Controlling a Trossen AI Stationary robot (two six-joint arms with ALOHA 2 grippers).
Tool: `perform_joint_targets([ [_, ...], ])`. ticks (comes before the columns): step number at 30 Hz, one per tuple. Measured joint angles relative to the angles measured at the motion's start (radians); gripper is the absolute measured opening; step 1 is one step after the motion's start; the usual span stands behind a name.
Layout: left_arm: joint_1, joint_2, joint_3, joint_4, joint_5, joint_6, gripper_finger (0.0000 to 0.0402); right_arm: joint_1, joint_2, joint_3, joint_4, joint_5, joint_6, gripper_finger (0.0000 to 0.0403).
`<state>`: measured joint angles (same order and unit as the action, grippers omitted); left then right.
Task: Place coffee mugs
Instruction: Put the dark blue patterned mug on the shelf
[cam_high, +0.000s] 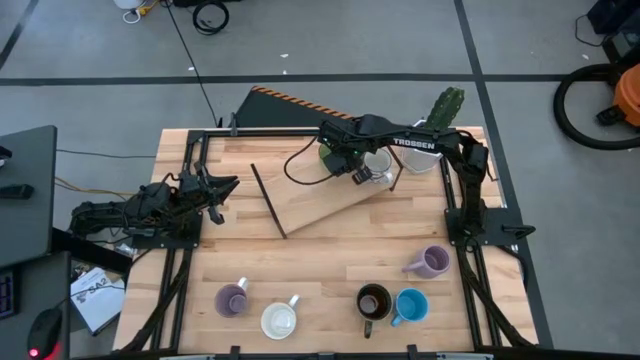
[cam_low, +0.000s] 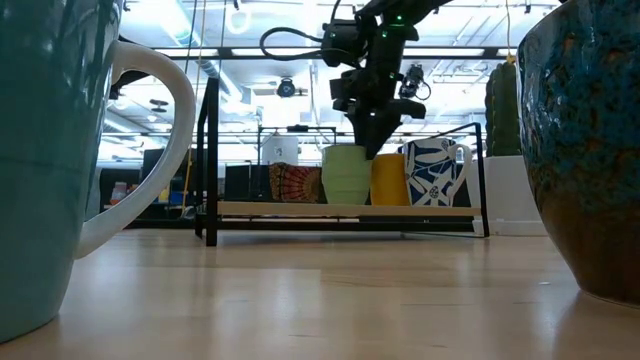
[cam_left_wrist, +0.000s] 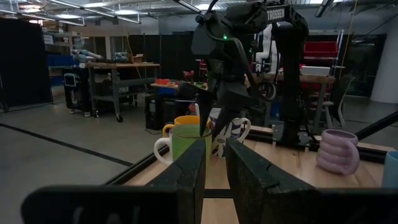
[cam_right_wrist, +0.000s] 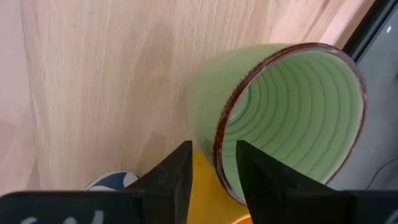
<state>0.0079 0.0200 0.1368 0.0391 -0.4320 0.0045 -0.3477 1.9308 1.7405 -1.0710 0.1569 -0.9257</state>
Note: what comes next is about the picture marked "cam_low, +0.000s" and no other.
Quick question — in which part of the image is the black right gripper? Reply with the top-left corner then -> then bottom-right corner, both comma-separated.
328,67 -> 428,160

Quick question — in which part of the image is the yellow mug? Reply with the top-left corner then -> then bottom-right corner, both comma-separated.
369,152 -> 412,207

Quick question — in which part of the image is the light green ribbed mug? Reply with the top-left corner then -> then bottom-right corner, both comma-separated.
321,143 -> 375,206

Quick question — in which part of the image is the white mug blue leaf pattern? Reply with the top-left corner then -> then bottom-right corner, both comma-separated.
401,137 -> 474,208

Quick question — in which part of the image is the teal mug with white handle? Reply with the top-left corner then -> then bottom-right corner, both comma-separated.
0,0 -> 197,346

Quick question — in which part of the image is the blue brown glazed mug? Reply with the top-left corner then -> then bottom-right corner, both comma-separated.
517,0 -> 640,307

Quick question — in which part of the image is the orange mandala patterned object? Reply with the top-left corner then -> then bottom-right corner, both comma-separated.
268,162 -> 324,205

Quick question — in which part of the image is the white cylindrical container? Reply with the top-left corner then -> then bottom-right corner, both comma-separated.
262,135 -> 300,166

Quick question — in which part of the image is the black overhead light bar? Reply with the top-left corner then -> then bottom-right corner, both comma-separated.
119,37 -> 519,62

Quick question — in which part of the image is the black metal rack wooden shelf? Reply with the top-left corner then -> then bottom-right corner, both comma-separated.
193,77 -> 491,248

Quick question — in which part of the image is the black cabinet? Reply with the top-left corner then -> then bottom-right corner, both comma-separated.
223,164 -> 274,203

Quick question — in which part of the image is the white hexagonal plant pot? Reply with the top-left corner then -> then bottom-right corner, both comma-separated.
467,154 -> 550,237

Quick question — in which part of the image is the black hanging round camera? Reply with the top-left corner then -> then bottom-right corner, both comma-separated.
398,63 -> 432,101
276,77 -> 297,99

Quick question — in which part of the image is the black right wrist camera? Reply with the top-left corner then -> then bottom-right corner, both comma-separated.
319,18 -> 362,68

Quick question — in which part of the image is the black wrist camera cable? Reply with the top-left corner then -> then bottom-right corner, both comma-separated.
258,26 -> 331,63

